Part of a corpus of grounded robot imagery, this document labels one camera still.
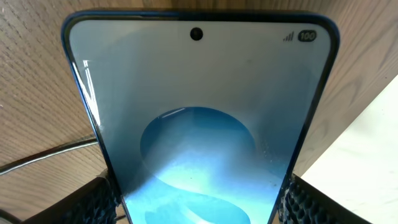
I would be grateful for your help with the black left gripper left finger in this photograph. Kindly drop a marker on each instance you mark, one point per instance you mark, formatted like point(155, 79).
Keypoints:
point(95, 202)

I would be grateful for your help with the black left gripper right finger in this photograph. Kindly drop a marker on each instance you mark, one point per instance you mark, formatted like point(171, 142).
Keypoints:
point(301, 203)

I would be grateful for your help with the blue Galaxy smartphone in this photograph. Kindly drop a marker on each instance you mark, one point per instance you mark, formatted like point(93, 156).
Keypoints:
point(200, 115)

